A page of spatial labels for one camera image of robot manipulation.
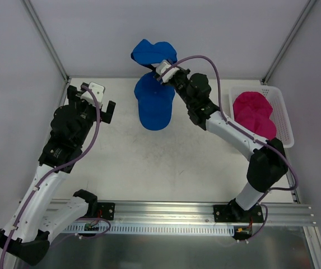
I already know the blue cap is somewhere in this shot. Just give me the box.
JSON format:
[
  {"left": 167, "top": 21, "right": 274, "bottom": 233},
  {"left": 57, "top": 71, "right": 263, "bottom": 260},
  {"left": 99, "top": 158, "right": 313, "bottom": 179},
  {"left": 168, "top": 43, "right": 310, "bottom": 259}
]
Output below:
[
  {"left": 131, "top": 39, "right": 178, "bottom": 71},
  {"left": 134, "top": 72, "right": 175, "bottom": 131}
]

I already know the pink cap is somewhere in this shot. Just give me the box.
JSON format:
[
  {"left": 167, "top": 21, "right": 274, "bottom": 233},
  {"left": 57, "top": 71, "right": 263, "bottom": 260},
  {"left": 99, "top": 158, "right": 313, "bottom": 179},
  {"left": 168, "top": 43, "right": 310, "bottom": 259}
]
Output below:
[{"left": 232, "top": 91, "right": 277, "bottom": 140}]

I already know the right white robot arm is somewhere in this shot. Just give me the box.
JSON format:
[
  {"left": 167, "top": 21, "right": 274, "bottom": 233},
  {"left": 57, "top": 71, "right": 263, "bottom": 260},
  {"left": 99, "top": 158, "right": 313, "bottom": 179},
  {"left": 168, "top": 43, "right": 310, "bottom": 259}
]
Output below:
[{"left": 166, "top": 67, "right": 289, "bottom": 222}]

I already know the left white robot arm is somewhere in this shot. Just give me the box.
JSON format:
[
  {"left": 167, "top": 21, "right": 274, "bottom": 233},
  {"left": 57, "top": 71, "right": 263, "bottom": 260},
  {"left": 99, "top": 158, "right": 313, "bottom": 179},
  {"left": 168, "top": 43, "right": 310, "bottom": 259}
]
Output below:
[{"left": 0, "top": 82, "right": 116, "bottom": 268}]

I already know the white plastic basket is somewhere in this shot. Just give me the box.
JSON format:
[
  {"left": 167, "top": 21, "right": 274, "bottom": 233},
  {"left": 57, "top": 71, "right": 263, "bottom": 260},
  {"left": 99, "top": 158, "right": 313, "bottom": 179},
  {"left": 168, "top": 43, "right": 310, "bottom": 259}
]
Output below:
[{"left": 229, "top": 85, "right": 294, "bottom": 149}]

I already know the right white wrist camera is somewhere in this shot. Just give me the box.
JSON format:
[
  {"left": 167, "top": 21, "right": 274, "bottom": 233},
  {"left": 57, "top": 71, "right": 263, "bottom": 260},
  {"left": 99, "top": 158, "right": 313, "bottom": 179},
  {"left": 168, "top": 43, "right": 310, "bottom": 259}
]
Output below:
[{"left": 155, "top": 60, "right": 179, "bottom": 84}]

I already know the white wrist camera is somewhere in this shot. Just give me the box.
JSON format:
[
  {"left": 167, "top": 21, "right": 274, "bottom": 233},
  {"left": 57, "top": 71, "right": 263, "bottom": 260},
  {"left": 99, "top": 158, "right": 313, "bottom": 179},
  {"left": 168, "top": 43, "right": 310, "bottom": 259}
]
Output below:
[
  {"left": 155, "top": 60, "right": 179, "bottom": 84},
  {"left": 80, "top": 82, "right": 105, "bottom": 108}
]

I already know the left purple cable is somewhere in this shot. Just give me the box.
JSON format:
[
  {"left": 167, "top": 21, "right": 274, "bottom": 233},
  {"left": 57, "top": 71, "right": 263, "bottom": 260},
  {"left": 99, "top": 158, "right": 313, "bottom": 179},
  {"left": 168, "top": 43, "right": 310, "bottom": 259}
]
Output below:
[{"left": 0, "top": 85, "right": 112, "bottom": 269}]

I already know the purple cable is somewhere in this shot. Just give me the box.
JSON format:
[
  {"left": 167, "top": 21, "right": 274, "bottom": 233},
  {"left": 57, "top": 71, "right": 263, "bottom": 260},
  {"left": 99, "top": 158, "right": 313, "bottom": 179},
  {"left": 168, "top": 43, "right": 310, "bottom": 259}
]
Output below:
[
  {"left": 0, "top": 85, "right": 112, "bottom": 269},
  {"left": 160, "top": 55, "right": 300, "bottom": 247}
]

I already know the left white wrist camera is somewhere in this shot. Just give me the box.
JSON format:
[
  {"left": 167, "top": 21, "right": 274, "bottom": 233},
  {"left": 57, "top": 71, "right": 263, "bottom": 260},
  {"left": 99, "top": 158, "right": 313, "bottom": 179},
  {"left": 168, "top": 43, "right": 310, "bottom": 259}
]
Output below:
[{"left": 80, "top": 82, "right": 105, "bottom": 108}]

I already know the left aluminium frame post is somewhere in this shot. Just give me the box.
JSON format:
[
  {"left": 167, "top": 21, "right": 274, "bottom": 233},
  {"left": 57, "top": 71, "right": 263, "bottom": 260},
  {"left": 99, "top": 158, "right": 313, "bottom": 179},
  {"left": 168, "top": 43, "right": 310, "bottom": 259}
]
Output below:
[{"left": 21, "top": 0, "right": 69, "bottom": 82}]

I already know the aluminium frame post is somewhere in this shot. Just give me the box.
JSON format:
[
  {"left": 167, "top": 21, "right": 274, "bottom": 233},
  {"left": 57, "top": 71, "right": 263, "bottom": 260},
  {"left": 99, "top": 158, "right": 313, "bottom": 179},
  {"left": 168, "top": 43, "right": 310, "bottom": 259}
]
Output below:
[
  {"left": 21, "top": 0, "right": 69, "bottom": 82},
  {"left": 260, "top": 0, "right": 318, "bottom": 85}
]

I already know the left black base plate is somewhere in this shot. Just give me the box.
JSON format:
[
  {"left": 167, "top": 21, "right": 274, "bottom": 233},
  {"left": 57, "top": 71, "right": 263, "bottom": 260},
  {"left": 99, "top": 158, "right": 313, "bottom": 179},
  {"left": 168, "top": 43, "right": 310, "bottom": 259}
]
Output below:
[{"left": 76, "top": 200, "right": 115, "bottom": 221}]

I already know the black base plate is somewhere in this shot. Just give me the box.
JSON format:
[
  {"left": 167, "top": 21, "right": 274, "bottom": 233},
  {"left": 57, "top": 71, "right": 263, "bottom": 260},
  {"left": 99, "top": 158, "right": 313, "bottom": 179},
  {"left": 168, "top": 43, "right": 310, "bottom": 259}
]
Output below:
[
  {"left": 213, "top": 200, "right": 264, "bottom": 224},
  {"left": 76, "top": 200, "right": 115, "bottom": 221}
]

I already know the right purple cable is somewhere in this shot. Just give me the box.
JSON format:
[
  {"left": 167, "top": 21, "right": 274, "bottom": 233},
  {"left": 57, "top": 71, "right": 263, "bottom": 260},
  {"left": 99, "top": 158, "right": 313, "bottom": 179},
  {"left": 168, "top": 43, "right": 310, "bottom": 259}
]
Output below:
[{"left": 160, "top": 55, "right": 300, "bottom": 247}]

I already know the aluminium mounting rail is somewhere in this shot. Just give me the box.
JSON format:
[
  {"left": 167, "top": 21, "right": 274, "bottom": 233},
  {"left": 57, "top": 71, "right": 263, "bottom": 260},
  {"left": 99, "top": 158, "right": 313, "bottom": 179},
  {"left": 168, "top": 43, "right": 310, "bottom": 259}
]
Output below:
[{"left": 109, "top": 201, "right": 318, "bottom": 226}]

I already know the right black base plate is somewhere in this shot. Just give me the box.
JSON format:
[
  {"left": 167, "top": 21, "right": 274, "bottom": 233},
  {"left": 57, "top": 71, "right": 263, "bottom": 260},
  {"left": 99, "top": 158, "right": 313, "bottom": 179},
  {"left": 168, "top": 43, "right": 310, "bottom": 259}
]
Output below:
[{"left": 213, "top": 200, "right": 264, "bottom": 224}]

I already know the white slotted cable duct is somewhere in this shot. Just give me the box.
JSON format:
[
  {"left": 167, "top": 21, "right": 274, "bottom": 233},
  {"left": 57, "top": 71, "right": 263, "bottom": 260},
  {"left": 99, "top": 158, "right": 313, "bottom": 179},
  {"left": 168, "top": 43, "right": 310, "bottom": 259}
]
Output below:
[{"left": 63, "top": 222, "right": 235, "bottom": 236}]

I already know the right aluminium frame post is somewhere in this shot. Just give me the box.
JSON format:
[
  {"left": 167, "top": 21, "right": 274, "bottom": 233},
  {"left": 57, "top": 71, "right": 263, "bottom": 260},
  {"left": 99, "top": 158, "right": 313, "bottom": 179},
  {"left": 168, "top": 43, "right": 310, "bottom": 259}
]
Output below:
[{"left": 260, "top": 0, "right": 318, "bottom": 85}]

